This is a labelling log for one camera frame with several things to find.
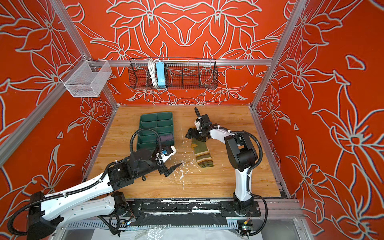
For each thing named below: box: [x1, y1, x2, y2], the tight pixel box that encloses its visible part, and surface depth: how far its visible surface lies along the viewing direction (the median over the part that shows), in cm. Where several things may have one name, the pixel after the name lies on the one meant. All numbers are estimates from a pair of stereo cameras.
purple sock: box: [160, 134, 174, 142], surface depth 96 cm
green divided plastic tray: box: [137, 112, 174, 151], surface depth 105 cm
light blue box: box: [156, 62, 166, 89], surface depth 91 cm
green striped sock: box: [191, 138, 214, 168], surface depth 94 cm
